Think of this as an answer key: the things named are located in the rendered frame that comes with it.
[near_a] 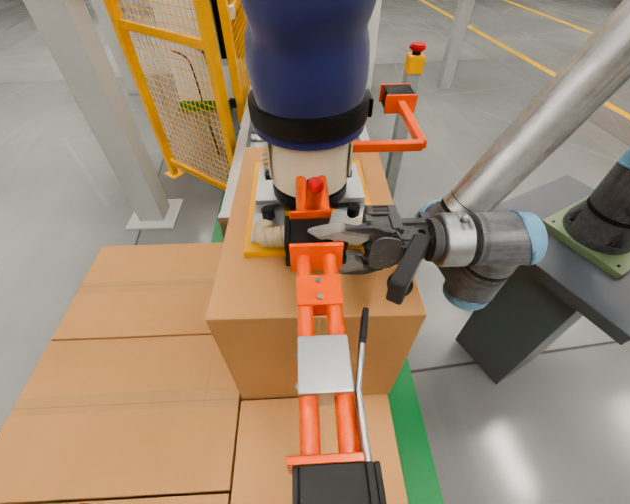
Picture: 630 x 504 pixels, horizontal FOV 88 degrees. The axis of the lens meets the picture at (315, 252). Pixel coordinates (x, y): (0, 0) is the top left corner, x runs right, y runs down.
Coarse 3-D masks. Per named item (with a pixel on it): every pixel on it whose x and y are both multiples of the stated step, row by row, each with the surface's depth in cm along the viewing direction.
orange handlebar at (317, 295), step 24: (408, 120) 80; (360, 144) 72; (384, 144) 72; (408, 144) 72; (336, 264) 49; (312, 288) 45; (336, 288) 45; (312, 312) 43; (336, 312) 43; (312, 408) 35; (336, 408) 35; (312, 432) 33
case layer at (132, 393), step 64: (128, 256) 122; (192, 256) 122; (64, 320) 103; (128, 320) 103; (192, 320) 103; (64, 384) 89; (128, 384) 89; (192, 384) 89; (0, 448) 79; (64, 448) 79; (128, 448) 79; (192, 448) 79; (256, 448) 79; (384, 448) 79
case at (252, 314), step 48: (240, 192) 83; (384, 192) 83; (240, 240) 71; (240, 288) 62; (288, 288) 62; (384, 288) 62; (240, 336) 62; (288, 336) 63; (384, 336) 64; (240, 384) 80; (288, 384) 81; (384, 384) 82
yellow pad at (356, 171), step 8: (352, 160) 90; (352, 168) 86; (360, 168) 87; (352, 176) 84; (360, 176) 84; (368, 200) 78; (336, 208) 75; (344, 208) 75; (352, 208) 71; (360, 208) 75; (352, 216) 72; (352, 248) 67; (360, 248) 67
